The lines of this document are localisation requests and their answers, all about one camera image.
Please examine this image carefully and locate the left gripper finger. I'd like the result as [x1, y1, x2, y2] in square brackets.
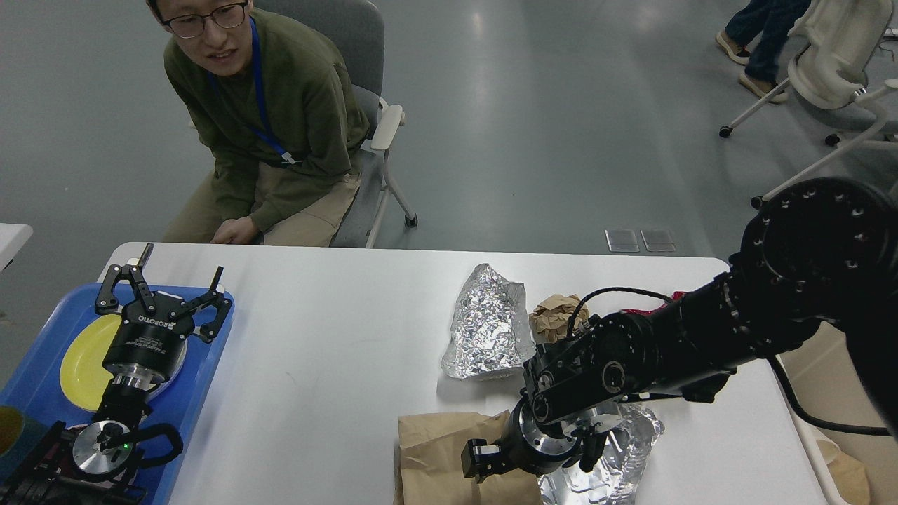
[94, 243, 157, 314]
[174, 267, 233, 344]

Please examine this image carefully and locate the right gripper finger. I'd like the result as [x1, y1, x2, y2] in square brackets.
[461, 438, 509, 485]
[579, 429, 608, 473]

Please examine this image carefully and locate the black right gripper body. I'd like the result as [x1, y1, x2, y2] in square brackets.
[495, 400, 594, 476]

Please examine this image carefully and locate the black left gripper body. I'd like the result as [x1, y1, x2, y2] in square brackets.
[102, 295, 193, 393]

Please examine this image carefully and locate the aluminium foil tray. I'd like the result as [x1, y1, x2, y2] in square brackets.
[538, 405, 664, 504]

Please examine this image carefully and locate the brown paper bag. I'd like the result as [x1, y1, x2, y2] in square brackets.
[394, 410, 542, 504]

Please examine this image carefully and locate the yellow plate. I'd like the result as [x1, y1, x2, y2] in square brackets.
[59, 314, 121, 412]

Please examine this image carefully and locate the dark teal mug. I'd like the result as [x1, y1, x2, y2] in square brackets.
[1, 405, 48, 483]

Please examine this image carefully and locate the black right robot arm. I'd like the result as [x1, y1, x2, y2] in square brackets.
[460, 177, 897, 483]

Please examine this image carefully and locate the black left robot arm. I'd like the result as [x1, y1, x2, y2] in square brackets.
[2, 244, 234, 504]

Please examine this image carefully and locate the blue plastic tray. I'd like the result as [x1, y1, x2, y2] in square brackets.
[1, 283, 236, 504]

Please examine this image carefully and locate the white side table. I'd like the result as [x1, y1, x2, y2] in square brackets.
[0, 223, 34, 271]

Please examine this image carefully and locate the crumpled aluminium foil sheet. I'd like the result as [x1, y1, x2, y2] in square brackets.
[441, 263, 535, 381]

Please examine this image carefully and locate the crumpled brown paper ball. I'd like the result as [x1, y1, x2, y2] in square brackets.
[528, 294, 589, 343]

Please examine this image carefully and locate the crushed red can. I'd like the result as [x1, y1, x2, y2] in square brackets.
[621, 291, 688, 316]

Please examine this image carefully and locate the person in khaki trousers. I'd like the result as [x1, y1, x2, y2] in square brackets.
[147, 1, 369, 247]

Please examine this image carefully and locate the floor outlet plate left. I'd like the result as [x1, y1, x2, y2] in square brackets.
[604, 228, 641, 253]

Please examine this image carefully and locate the floor outlet plate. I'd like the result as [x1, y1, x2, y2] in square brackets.
[641, 229, 677, 253]
[604, 228, 641, 253]

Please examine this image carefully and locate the floor outlet plate right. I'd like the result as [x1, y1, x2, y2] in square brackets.
[641, 229, 677, 253]

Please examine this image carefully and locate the beige plastic bin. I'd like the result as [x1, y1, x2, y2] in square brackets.
[777, 323, 897, 504]

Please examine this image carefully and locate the grey office chair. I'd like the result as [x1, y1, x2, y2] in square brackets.
[255, 1, 418, 248]

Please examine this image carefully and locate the white office chair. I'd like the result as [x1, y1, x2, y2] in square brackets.
[719, 1, 896, 210]

